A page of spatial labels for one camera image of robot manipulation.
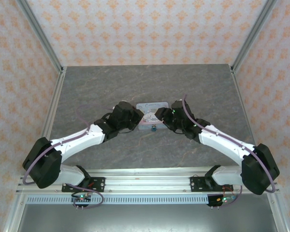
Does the cartoon print tin box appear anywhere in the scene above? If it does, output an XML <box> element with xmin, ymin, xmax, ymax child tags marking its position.
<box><xmin>136</xmin><ymin>101</ymin><xmax>171</xmax><ymax>131</ymax></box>

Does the circuit board with led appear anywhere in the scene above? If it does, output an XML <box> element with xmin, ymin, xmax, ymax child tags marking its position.
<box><xmin>71</xmin><ymin>193</ymin><xmax>92</xmax><ymax>208</ymax></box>
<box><xmin>207</xmin><ymin>195</ymin><xmax>237</xmax><ymax>207</ymax></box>

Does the grey metal sheet panel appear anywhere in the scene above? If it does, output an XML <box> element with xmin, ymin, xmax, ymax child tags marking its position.
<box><xmin>16</xmin><ymin>204</ymin><xmax>276</xmax><ymax>232</ymax></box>

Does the aluminium mounting rail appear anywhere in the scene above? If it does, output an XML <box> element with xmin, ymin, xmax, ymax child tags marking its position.
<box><xmin>15</xmin><ymin>168</ymin><xmax>281</xmax><ymax>194</ymax></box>

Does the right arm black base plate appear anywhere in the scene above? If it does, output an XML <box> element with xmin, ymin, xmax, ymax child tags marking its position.
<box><xmin>190</xmin><ymin>176</ymin><xmax>234</xmax><ymax>193</ymax></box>

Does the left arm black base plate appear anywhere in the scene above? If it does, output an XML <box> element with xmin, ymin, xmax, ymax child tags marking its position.
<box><xmin>61</xmin><ymin>176</ymin><xmax>106</xmax><ymax>193</ymax></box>

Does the slotted grey cable duct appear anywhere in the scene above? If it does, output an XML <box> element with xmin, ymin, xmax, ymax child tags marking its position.
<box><xmin>26</xmin><ymin>196</ymin><xmax>210</xmax><ymax>205</ymax></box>

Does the aluminium corner post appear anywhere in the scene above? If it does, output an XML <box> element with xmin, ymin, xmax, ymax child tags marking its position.
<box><xmin>15</xmin><ymin>0</ymin><xmax>65</xmax><ymax>73</ymax></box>
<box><xmin>230</xmin><ymin>0</ymin><xmax>278</xmax><ymax>73</ymax></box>

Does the aluminium frame bar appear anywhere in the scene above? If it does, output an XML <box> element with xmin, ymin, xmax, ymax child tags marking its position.
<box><xmin>2</xmin><ymin>193</ymin><xmax>28</xmax><ymax>232</ymax></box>
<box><xmin>266</xmin><ymin>193</ymin><xmax>290</xmax><ymax>232</ymax></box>

